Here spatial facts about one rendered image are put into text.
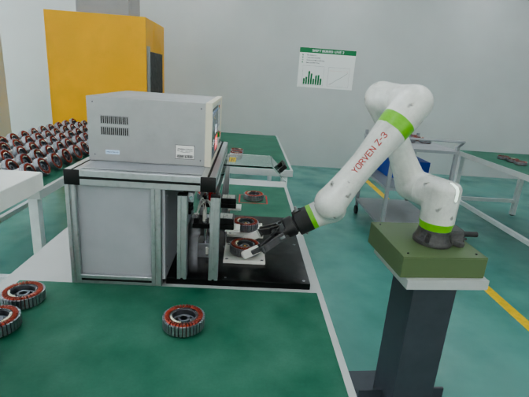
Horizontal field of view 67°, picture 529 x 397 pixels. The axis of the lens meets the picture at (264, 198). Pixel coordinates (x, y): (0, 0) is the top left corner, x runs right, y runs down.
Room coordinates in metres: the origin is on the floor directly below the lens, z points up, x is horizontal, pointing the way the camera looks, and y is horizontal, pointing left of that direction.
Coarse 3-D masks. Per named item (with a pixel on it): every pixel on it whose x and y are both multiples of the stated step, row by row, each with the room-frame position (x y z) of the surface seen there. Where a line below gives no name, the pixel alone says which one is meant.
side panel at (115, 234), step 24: (72, 192) 1.12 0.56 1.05; (96, 192) 1.13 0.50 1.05; (120, 192) 1.14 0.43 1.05; (144, 192) 1.14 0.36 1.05; (72, 216) 1.12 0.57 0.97; (96, 216) 1.13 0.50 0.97; (120, 216) 1.14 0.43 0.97; (144, 216) 1.14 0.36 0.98; (72, 240) 1.12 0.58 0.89; (96, 240) 1.13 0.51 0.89; (120, 240) 1.14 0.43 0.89; (144, 240) 1.14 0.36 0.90; (72, 264) 1.12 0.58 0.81; (96, 264) 1.13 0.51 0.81; (120, 264) 1.14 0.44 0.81; (144, 264) 1.14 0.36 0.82
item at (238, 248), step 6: (234, 240) 1.38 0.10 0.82; (240, 240) 1.39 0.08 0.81; (246, 240) 1.40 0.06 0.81; (252, 240) 1.39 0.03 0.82; (234, 246) 1.33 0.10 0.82; (240, 246) 1.36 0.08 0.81; (246, 246) 1.37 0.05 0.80; (252, 246) 1.34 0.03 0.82; (234, 252) 1.32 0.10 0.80; (240, 252) 1.31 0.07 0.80
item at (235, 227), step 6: (222, 216) 1.35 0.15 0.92; (228, 216) 1.36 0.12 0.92; (234, 216) 1.37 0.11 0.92; (198, 222) 1.33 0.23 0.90; (222, 222) 1.33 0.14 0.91; (228, 222) 1.33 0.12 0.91; (234, 222) 1.37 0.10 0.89; (204, 228) 1.33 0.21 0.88; (222, 228) 1.33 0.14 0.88; (228, 228) 1.33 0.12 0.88; (234, 228) 1.34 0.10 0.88; (204, 234) 1.33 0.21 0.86; (204, 240) 1.33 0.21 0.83
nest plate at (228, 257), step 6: (228, 246) 1.41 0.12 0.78; (228, 252) 1.35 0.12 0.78; (228, 258) 1.30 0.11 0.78; (234, 258) 1.30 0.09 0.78; (240, 258) 1.31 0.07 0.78; (246, 258) 1.31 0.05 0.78; (252, 258) 1.31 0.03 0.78; (258, 258) 1.32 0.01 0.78; (264, 258) 1.32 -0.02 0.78; (258, 264) 1.29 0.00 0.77; (264, 264) 1.29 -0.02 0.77
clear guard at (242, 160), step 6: (228, 156) 1.73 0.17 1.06; (234, 156) 1.74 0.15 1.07; (240, 156) 1.75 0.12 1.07; (246, 156) 1.76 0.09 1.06; (252, 156) 1.77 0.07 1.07; (258, 156) 1.78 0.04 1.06; (264, 156) 1.79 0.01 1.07; (270, 156) 1.80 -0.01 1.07; (228, 162) 1.60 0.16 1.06; (234, 162) 1.61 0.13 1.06; (240, 162) 1.62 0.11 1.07; (246, 162) 1.63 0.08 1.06; (252, 162) 1.64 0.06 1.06; (258, 162) 1.64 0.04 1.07; (264, 162) 1.65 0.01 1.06; (270, 162) 1.66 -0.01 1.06; (276, 162) 1.81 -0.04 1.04; (270, 168) 1.57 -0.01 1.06; (276, 168) 1.64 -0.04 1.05; (282, 174) 1.64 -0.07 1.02
